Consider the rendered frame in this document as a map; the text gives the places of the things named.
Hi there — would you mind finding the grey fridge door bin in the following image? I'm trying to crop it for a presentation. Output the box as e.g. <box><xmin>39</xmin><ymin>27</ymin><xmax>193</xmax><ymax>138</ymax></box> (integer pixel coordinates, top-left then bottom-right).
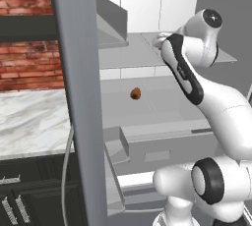
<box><xmin>94</xmin><ymin>0</ymin><xmax>130</xmax><ymax>50</ymax></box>
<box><xmin>102</xmin><ymin>126</ymin><xmax>131</xmax><ymax>166</ymax></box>
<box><xmin>104</xmin><ymin>157</ymin><xmax>127</xmax><ymax>217</ymax></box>

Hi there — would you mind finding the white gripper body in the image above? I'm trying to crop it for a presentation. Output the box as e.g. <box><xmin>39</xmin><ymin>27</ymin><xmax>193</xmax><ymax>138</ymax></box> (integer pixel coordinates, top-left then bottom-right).
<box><xmin>152</xmin><ymin>31</ymin><xmax>175</xmax><ymax>49</ymax></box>

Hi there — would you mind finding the silver drawer handle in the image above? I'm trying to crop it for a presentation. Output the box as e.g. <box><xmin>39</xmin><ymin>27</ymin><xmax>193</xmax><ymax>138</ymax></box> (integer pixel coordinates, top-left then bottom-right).
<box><xmin>0</xmin><ymin>174</ymin><xmax>22</xmax><ymax>186</ymax></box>

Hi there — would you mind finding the silver cupboard handle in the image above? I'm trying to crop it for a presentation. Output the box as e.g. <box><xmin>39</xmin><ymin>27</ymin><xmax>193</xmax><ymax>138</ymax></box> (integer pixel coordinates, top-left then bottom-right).
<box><xmin>1</xmin><ymin>196</ymin><xmax>19</xmax><ymax>226</ymax></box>
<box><xmin>14</xmin><ymin>194</ymin><xmax>32</xmax><ymax>224</ymax></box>

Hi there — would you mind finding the dark wall shelf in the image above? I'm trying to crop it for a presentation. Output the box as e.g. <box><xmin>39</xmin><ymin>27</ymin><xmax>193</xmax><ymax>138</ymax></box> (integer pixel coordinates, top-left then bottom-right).
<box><xmin>0</xmin><ymin>15</ymin><xmax>59</xmax><ymax>43</ymax></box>

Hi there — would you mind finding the grey fridge door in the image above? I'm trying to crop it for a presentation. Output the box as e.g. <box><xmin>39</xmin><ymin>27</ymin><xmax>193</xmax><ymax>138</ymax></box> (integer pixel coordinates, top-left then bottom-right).
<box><xmin>47</xmin><ymin>0</ymin><xmax>109</xmax><ymax>226</ymax></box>

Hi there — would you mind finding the grey fridge door handle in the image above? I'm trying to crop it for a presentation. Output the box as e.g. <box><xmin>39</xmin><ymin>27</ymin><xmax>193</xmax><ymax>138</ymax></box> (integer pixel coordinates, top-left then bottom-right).
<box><xmin>61</xmin><ymin>124</ymin><xmax>76</xmax><ymax>226</ymax></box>

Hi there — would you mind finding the dark drawer front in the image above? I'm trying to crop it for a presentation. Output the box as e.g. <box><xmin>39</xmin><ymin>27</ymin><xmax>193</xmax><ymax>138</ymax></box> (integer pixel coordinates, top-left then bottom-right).
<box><xmin>0</xmin><ymin>156</ymin><xmax>81</xmax><ymax>189</ymax></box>

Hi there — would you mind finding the glass fridge shelf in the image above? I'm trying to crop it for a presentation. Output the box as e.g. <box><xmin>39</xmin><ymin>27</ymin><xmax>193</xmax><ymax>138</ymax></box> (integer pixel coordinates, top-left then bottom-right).
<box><xmin>97</xmin><ymin>31</ymin><xmax>238</xmax><ymax>71</ymax></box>
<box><xmin>99</xmin><ymin>75</ymin><xmax>213</xmax><ymax>130</ymax></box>

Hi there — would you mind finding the grey fridge drawer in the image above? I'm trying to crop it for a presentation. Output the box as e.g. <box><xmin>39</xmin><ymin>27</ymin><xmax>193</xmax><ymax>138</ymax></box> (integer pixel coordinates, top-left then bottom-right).
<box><xmin>112</xmin><ymin>127</ymin><xmax>224</xmax><ymax>177</ymax></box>

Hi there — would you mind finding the brown oval food item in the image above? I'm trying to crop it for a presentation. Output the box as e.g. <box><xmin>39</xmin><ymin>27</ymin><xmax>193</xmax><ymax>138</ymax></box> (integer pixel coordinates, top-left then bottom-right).
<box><xmin>129</xmin><ymin>86</ymin><xmax>143</xmax><ymax>101</ymax></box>

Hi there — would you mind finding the grey fridge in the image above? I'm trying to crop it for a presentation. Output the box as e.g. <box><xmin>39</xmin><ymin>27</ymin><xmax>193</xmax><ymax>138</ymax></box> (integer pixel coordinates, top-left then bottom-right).
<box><xmin>94</xmin><ymin>0</ymin><xmax>252</xmax><ymax>226</ymax></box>

